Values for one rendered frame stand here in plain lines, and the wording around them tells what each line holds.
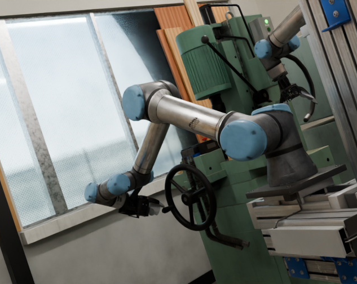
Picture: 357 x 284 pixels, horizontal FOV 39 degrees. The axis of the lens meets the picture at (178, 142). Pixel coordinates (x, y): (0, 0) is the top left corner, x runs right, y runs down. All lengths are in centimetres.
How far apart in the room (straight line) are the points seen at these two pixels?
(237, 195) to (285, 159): 69
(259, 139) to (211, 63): 95
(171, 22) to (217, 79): 187
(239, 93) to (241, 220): 59
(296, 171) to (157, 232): 219
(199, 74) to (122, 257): 156
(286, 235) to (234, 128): 32
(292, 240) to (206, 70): 111
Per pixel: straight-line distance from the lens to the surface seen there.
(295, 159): 151
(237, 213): 220
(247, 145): 139
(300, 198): 148
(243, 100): 237
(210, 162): 214
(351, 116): 151
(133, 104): 164
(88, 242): 329
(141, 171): 194
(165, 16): 408
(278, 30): 204
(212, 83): 226
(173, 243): 366
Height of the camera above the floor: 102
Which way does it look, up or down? 1 degrees up
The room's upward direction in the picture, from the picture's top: 19 degrees counter-clockwise
